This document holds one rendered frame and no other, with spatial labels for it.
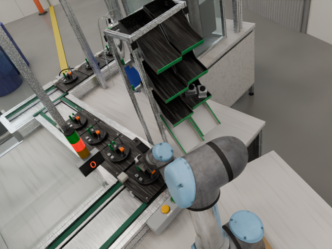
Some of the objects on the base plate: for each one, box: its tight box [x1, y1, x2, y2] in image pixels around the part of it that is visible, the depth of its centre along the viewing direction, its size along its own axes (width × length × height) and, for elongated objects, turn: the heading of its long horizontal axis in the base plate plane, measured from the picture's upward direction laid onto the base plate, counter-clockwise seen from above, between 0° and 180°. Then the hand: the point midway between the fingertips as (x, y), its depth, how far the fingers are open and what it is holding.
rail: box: [108, 184, 171, 249], centre depth 126 cm, size 6×89×11 cm, turn 149°
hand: (140, 159), depth 135 cm, fingers closed on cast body, 4 cm apart
